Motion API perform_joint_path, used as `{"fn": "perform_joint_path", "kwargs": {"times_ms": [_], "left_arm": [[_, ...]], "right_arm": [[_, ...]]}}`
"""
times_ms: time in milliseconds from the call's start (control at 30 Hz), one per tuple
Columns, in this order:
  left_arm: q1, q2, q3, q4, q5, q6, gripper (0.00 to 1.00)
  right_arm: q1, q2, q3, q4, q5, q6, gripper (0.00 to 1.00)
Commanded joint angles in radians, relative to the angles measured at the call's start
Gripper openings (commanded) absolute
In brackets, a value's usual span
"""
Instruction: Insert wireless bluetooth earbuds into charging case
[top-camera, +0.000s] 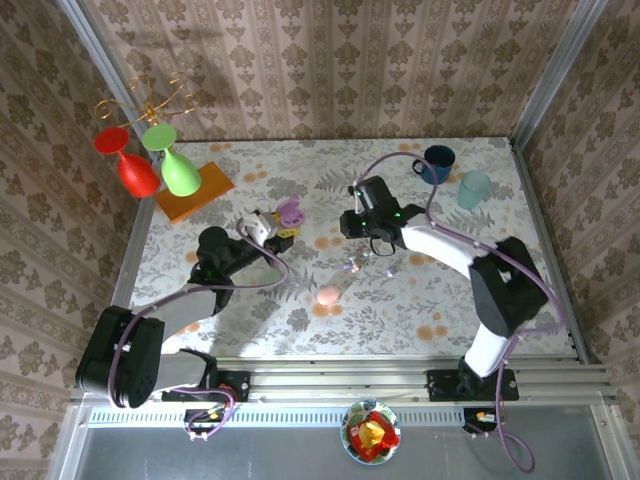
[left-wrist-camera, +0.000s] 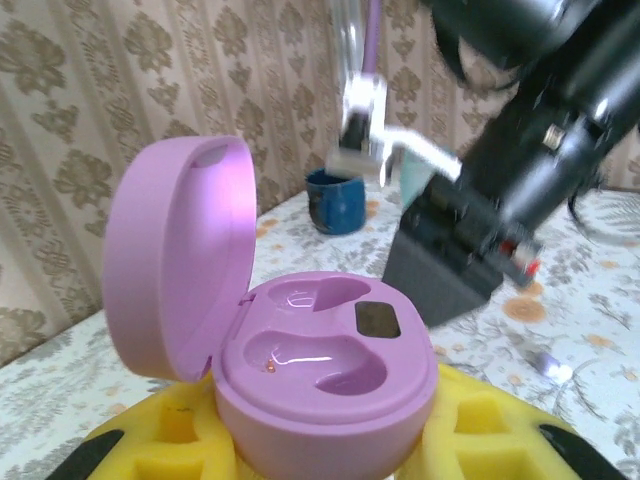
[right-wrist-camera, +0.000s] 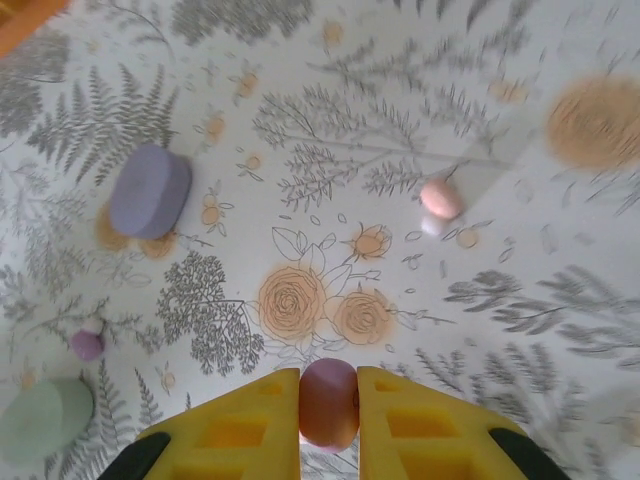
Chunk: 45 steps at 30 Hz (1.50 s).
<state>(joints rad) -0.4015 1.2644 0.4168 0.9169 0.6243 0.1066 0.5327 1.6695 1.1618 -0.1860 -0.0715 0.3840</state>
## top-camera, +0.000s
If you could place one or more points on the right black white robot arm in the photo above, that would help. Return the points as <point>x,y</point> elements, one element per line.
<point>505,290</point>

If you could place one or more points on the green plastic wine glass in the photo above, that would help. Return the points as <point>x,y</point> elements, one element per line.
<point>180,175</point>

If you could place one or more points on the pink earbud charging case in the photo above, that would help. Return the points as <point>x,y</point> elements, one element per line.
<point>328,295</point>

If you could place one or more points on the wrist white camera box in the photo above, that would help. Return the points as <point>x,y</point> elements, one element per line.
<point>356,200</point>
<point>257,227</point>

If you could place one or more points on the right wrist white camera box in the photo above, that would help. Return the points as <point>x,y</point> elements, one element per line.
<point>356,200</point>

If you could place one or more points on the grey metal bench panel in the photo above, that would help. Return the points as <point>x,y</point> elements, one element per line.
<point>250,455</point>

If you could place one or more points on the floral rimmed plate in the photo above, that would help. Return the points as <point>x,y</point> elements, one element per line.
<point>356,409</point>

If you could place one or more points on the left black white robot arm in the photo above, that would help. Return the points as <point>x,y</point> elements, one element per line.
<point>125,360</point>

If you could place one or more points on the red plastic wine glass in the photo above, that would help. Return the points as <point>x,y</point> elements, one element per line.
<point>137,175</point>

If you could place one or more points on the purple earbud charging case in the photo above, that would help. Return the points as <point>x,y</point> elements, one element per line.
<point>292,214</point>

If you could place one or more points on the aluminium frame post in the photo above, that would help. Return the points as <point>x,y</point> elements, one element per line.
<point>568,50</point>
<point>91,45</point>

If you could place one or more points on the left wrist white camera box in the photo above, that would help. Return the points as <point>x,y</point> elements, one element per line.
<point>257,227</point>

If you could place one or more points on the red snack wrapper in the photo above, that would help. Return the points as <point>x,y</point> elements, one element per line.
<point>387,440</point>

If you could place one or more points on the orange wooden board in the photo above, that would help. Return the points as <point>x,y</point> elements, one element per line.
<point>210,192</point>

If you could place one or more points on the long aluminium base rail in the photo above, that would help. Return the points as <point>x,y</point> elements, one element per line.
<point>325,385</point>

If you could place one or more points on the dark blue mug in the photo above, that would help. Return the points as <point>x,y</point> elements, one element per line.
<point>445,157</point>

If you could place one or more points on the floral patterned tablecloth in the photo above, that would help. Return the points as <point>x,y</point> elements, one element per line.
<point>350,330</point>

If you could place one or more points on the yellow wrapped candy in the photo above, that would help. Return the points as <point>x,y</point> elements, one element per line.
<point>372,431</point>

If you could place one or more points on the teal translucent tumbler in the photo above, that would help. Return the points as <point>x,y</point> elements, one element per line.
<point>472,190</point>

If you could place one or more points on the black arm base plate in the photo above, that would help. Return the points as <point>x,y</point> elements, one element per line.
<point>440,385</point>
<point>235,385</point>

